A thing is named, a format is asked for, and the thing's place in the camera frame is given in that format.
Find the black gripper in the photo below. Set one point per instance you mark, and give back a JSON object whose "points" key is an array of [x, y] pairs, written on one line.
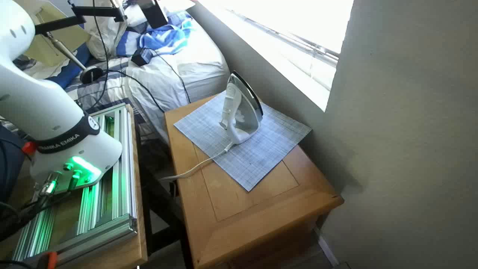
{"points": [[151, 12]]}

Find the white clothes iron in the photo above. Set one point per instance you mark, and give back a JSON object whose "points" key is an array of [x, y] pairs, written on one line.
{"points": [[239, 112]]}

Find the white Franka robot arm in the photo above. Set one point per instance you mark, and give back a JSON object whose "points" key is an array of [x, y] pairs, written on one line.
{"points": [[39, 104]]}

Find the grey-blue woven placemat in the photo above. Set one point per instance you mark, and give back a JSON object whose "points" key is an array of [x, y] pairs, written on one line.
{"points": [[259, 149]]}

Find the blue white striped cloth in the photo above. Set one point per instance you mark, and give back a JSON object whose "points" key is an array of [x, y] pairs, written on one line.
{"points": [[164, 39]]}

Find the white duvet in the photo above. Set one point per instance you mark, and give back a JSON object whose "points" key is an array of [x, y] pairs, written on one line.
{"points": [[194, 64]]}

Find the dark blue cloth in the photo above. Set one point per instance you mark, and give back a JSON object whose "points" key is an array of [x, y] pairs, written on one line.
{"points": [[69, 74]]}

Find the olive green pillow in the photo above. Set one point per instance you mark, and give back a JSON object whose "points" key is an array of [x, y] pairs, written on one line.
{"points": [[49, 49]]}

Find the white window sill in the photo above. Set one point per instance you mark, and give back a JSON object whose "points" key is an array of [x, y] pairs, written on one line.
{"points": [[299, 64]]}

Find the wooden nightstand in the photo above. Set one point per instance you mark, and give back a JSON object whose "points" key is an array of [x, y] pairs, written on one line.
{"points": [[248, 213]]}

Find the green lit metal rack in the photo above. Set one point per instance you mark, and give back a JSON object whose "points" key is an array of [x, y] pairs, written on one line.
{"points": [[127, 254]]}

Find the orange clamp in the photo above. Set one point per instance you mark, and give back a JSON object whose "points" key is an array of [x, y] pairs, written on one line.
{"points": [[49, 260]]}

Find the black camera boom rod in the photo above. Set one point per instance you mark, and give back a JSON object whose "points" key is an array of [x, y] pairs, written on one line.
{"points": [[54, 24]]}

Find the aluminium base frame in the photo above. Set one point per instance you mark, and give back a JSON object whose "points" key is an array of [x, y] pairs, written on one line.
{"points": [[117, 199]]}

